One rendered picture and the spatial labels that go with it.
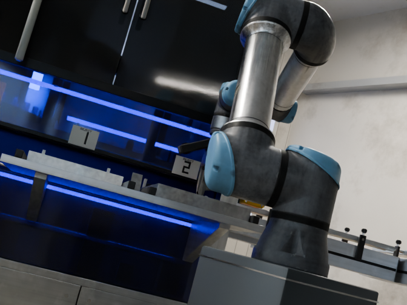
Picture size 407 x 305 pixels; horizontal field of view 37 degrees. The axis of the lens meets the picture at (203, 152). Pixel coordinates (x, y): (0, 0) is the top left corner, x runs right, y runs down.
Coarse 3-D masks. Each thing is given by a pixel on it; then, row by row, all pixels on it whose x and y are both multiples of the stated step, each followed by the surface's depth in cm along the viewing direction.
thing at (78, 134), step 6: (78, 126) 193; (72, 132) 192; (78, 132) 192; (84, 132) 193; (90, 132) 193; (96, 132) 194; (72, 138) 192; (78, 138) 192; (84, 138) 193; (90, 138) 193; (96, 138) 194; (78, 144) 192; (84, 144) 193; (90, 144) 193
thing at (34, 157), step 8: (32, 152) 164; (32, 160) 163; (40, 160) 164; (48, 160) 164; (56, 160) 165; (64, 160) 165; (64, 168) 165; (72, 168) 166; (80, 168) 166; (88, 168) 167; (88, 176) 166; (96, 176) 167; (104, 176) 167; (112, 176) 168; (120, 176) 168; (120, 184) 168
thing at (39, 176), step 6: (36, 174) 156; (42, 174) 156; (36, 180) 157; (42, 180) 157; (36, 186) 161; (42, 186) 160; (36, 192) 165; (42, 192) 164; (30, 198) 169; (36, 198) 168; (42, 198) 183; (30, 204) 173; (36, 204) 172; (30, 210) 177; (36, 210) 176; (30, 216) 181; (36, 216) 181
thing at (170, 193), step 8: (160, 184) 159; (160, 192) 159; (168, 192) 160; (176, 192) 160; (184, 192) 161; (176, 200) 160; (184, 200) 160; (192, 200) 161; (200, 200) 161; (208, 200) 162; (216, 200) 162; (200, 208) 161; (208, 208) 162; (216, 208) 162; (224, 208) 163; (232, 208) 163; (240, 208) 164; (232, 216) 163; (240, 216) 164; (248, 216) 164
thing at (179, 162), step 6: (180, 156) 199; (174, 162) 199; (180, 162) 199; (192, 162) 200; (198, 162) 201; (174, 168) 199; (180, 168) 199; (186, 168) 199; (192, 168) 200; (198, 168) 200; (180, 174) 199; (186, 174) 199; (192, 174) 200
